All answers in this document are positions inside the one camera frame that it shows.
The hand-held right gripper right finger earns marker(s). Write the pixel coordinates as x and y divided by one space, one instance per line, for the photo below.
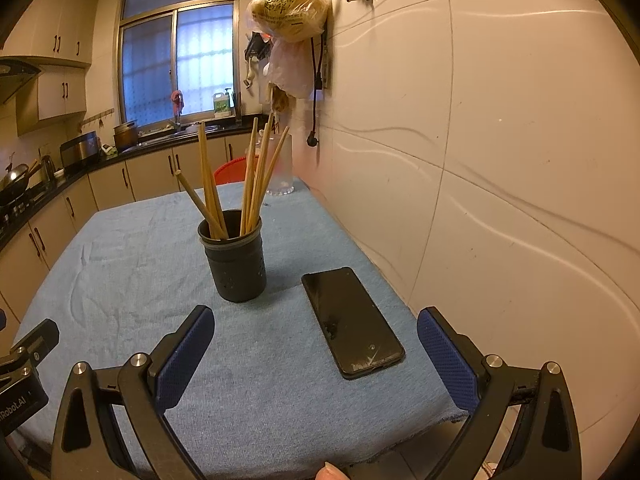
445 355

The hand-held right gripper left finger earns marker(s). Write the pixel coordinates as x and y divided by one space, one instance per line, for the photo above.
182 355

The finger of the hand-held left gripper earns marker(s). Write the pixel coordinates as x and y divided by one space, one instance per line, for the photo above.
40 340
2 320

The black chopstick holder cup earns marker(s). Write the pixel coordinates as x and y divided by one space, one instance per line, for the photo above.
235 270

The bunch of wooden chopsticks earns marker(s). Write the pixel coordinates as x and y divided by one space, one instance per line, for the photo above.
207 190

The person's right hand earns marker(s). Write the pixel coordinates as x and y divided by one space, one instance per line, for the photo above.
332 474

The blue terry tablecloth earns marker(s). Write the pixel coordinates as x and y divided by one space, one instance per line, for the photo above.
150 270

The black smartphone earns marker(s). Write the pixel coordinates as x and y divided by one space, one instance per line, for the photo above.
350 320

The wok with lid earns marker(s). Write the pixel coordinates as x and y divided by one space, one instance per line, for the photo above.
15 180

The dark kettle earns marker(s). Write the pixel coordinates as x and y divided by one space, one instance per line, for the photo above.
47 167

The black kitchen countertop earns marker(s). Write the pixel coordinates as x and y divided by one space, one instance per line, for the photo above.
75 177

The beige lower kitchen cabinets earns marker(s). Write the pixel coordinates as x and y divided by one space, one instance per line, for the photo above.
150 175

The beige kitchen cabinets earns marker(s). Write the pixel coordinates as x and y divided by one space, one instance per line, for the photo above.
150 175
60 95

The silver rice cooker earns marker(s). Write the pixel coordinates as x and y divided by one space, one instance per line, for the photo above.
80 149

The red plastic basket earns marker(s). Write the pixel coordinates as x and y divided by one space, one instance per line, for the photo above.
230 172

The clear glass pitcher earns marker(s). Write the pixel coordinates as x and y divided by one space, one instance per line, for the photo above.
282 175

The brown cooking pot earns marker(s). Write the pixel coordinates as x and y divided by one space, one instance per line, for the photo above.
126 136

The beige upper kitchen cabinets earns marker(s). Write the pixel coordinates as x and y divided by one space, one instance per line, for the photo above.
60 95

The range hood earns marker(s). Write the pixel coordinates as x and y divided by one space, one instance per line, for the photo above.
15 77

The pink cloth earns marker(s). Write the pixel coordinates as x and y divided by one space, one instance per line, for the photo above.
177 102

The green label detergent bottle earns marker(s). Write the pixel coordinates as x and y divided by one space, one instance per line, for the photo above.
221 105

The kitchen window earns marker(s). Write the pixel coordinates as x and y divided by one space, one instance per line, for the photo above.
150 60

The hanging white plastic bags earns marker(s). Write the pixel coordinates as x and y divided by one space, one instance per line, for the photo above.
290 70

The hanging printed plastic bag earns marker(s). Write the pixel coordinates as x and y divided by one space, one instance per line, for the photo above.
290 10

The wall power socket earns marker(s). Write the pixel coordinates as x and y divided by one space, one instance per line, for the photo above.
326 67

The black wall rack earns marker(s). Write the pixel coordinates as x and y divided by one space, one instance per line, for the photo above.
256 46

